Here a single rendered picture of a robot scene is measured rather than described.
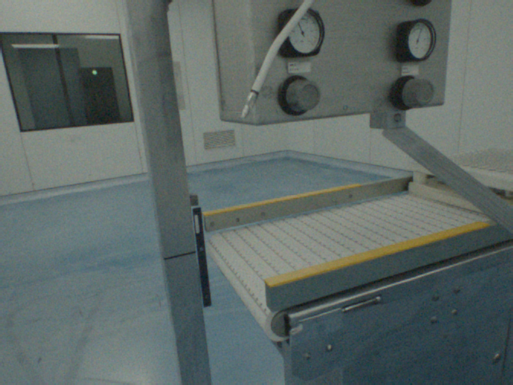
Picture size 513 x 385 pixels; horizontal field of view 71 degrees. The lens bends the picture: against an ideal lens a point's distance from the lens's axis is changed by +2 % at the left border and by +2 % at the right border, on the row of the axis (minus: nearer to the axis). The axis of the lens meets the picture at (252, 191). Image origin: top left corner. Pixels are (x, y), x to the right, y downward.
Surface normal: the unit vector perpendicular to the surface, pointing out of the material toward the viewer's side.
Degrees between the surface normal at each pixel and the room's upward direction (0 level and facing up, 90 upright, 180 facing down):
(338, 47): 90
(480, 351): 90
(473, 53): 90
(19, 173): 90
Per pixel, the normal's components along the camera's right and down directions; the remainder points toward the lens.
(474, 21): -0.87, 0.18
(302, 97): 0.38, 0.22
